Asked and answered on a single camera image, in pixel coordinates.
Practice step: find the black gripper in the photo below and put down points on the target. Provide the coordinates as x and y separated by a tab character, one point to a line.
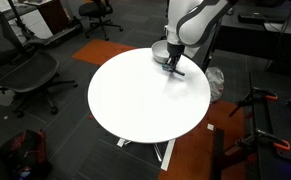
174	50

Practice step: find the teal capped marker pen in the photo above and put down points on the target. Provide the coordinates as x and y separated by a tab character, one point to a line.
175	71

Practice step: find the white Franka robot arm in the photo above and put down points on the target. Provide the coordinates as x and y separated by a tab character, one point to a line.
193	23

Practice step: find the white bowl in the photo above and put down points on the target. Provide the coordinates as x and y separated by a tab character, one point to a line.
159	51

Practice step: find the round white table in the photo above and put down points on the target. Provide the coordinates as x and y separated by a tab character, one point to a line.
148	96

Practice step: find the white plastic bag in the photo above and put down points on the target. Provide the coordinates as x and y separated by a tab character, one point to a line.
215	81

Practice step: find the white table base legs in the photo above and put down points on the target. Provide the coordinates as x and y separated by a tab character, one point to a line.
165	153

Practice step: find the black keyboard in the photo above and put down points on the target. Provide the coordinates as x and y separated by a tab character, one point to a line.
251	17

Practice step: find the black office desk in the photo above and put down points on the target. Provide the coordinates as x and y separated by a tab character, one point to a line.
261	33

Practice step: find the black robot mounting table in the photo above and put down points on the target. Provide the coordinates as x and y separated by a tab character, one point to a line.
278	126

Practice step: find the white cabinet with wood panel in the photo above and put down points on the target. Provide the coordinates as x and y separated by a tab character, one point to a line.
35	15

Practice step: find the black mesh office chair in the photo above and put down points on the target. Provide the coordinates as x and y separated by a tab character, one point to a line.
21	66

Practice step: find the red and black bag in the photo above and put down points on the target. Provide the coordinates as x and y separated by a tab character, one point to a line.
26	153

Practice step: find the black camera tripod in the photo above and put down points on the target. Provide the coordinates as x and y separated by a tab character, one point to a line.
20	20

